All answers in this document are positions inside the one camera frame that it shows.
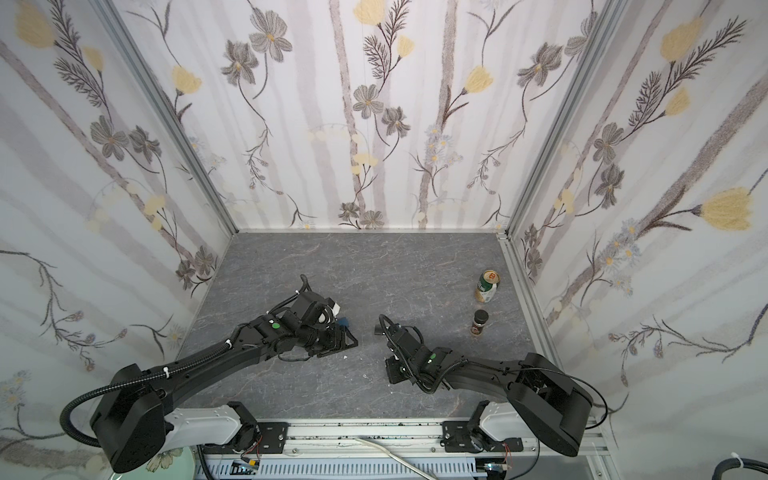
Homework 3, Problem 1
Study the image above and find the black cable bottom right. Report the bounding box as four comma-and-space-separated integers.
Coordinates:
710, 457, 768, 480

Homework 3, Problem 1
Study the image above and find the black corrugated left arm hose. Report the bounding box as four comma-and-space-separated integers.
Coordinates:
58, 341, 235, 448

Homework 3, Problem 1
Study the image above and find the small dark spice bottle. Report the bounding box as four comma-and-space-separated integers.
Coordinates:
470, 309, 489, 336

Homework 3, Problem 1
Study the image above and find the white slotted cable duct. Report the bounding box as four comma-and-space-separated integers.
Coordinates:
206, 457, 487, 479

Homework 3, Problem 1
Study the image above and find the green beer can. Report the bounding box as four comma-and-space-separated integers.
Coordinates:
475, 270, 500, 303

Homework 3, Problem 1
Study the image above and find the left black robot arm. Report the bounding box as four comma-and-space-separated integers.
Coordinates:
90, 290, 358, 473

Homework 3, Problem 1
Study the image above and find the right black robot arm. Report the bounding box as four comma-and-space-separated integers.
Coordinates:
375, 315, 594, 457

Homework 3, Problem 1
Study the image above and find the green floral plate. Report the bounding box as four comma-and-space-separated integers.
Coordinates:
143, 447, 196, 480

